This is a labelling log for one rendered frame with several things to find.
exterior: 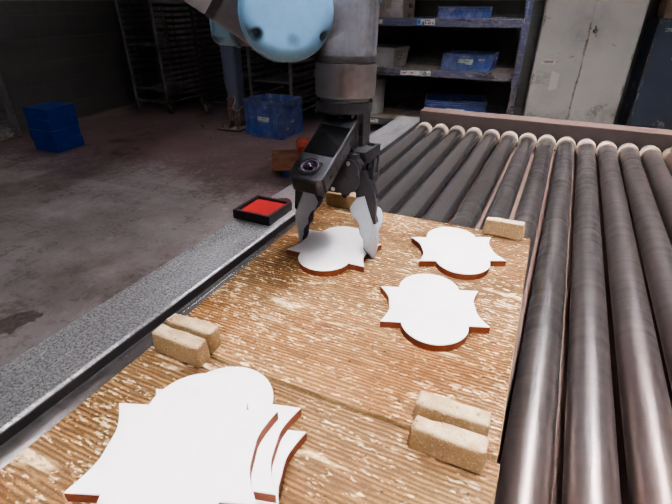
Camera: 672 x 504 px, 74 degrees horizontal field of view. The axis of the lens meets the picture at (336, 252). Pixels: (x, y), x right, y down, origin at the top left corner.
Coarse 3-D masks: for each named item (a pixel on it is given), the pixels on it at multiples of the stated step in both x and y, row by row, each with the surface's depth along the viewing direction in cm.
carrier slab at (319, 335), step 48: (288, 240) 67; (384, 240) 67; (528, 240) 67; (240, 288) 56; (288, 288) 56; (336, 288) 56; (480, 288) 56; (240, 336) 48; (288, 336) 48; (336, 336) 48; (384, 336) 48; (480, 336) 48; (288, 384) 42; (336, 384) 42; (384, 384) 42; (432, 384) 42; (480, 384) 42
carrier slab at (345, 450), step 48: (144, 384) 42; (48, 432) 37; (96, 432) 37; (336, 432) 37; (384, 432) 37; (0, 480) 34; (48, 480) 34; (288, 480) 34; (336, 480) 34; (384, 480) 34; (432, 480) 34; (480, 480) 34
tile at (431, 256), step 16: (416, 240) 65; (432, 240) 65; (448, 240) 65; (464, 240) 65; (480, 240) 65; (432, 256) 61; (448, 256) 61; (464, 256) 61; (480, 256) 61; (496, 256) 61; (448, 272) 58; (464, 272) 58; (480, 272) 58
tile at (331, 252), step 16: (304, 240) 65; (320, 240) 65; (336, 240) 65; (352, 240) 65; (304, 256) 61; (320, 256) 61; (336, 256) 61; (352, 256) 61; (320, 272) 58; (336, 272) 59
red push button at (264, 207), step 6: (252, 204) 81; (258, 204) 81; (264, 204) 81; (270, 204) 81; (276, 204) 81; (282, 204) 81; (246, 210) 79; (252, 210) 79; (258, 210) 79; (264, 210) 79; (270, 210) 79
